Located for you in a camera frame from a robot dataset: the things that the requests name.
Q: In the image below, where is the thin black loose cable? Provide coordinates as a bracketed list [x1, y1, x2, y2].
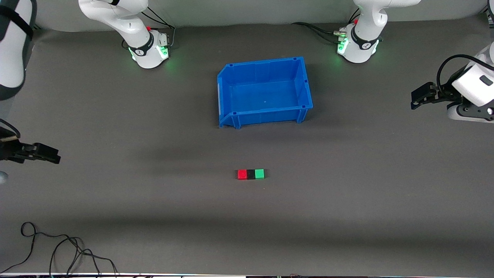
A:
[0, 222, 118, 277]

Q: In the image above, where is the black left arm base cable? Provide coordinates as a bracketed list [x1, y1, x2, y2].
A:
[291, 22, 346, 44]

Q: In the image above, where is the black right arm base cable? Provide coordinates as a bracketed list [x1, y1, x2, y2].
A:
[141, 6, 176, 49]

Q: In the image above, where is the blue plastic storage bin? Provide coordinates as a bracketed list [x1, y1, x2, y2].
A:
[217, 57, 313, 129]

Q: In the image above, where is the black arm base cable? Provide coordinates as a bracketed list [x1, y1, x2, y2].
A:
[141, 6, 176, 49]
[291, 22, 346, 44]

